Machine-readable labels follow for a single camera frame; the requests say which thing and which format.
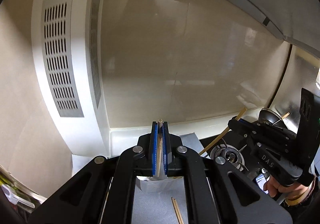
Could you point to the textured foil wall panel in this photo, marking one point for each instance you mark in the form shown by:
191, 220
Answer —
300, 71

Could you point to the stove control knobs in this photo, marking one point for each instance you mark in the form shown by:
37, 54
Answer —
263, 170

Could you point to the grey textured mat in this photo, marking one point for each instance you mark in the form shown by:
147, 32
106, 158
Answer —
160, 209

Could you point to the black gas stove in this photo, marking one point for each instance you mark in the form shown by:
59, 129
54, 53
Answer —
212, 139

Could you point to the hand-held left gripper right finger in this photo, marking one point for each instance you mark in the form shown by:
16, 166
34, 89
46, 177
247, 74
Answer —
165, 150

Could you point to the gas stove burner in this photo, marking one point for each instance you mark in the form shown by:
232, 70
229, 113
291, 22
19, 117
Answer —
230, 156

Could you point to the smartphone with lit screen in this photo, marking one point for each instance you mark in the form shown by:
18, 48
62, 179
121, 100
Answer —
262, 181

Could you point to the large grey vent grille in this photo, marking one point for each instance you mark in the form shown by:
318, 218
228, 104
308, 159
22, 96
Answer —
61, 54

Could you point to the person's right hand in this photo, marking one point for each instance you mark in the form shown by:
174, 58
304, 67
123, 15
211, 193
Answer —
277, 189

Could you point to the single wooden chopstick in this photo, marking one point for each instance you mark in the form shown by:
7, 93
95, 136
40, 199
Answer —
217, 140
160, 139

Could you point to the bundle of wooden chopsticks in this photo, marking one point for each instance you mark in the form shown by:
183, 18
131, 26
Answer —
178, 211

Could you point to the white lamp-print mat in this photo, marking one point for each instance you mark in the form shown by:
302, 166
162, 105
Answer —
82, 164

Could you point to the narrow grey vent grille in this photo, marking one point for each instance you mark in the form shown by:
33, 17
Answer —
95, 49

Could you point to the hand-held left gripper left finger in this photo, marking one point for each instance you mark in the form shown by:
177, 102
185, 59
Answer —
155, 150

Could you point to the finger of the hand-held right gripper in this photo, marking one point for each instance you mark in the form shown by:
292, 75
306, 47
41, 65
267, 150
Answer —
243, 133
265, 130

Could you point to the clear plastic utensil holder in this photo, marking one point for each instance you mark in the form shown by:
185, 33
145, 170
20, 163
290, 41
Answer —
152, 185

